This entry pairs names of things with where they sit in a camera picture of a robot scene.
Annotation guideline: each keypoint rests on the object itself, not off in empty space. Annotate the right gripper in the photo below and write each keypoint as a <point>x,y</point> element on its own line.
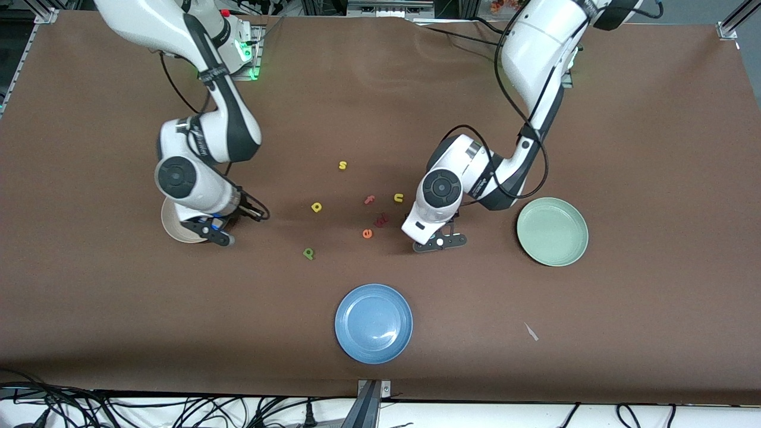
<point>248,207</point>

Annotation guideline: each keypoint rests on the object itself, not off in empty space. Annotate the green letter p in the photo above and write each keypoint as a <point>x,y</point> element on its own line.
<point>306,254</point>

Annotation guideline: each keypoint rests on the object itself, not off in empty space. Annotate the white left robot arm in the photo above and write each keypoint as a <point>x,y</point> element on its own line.
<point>535,47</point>

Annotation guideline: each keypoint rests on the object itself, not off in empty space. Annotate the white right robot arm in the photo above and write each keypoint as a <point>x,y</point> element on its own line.
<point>148,24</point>

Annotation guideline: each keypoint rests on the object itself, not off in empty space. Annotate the maroon letter w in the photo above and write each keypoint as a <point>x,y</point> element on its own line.
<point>380,221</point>

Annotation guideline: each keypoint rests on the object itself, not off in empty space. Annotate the beige plate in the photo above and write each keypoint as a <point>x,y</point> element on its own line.
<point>172,229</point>

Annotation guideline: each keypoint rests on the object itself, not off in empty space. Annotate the green plate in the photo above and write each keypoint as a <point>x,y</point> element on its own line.
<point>552,232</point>

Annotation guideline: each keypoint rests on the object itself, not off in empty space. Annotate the blue plate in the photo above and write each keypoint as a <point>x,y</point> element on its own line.
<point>373,323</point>

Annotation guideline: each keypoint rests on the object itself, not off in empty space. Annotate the white paper scrap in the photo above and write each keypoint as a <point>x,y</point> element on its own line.
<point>531,331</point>

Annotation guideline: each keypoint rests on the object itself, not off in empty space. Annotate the brown table cover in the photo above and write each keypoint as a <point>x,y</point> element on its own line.
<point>119,297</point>

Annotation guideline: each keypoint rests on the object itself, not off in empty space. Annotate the black power plug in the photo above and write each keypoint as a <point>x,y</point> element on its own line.
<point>309,415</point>

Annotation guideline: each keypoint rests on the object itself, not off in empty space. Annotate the orange decoration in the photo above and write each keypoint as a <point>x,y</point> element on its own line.
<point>505,5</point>

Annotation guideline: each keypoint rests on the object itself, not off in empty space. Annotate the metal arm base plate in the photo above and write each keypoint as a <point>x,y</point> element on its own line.
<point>257,59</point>
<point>569,80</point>

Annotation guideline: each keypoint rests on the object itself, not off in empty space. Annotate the aluminium camera mount post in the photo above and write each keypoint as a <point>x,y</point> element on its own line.
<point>371,407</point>

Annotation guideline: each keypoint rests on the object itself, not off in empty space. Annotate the aluminium frame rail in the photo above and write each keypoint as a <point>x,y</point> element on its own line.
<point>389,7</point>

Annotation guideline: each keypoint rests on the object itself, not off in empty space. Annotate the aluminium corner bracket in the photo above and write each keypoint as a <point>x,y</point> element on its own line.
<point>726,30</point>
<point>46,15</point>

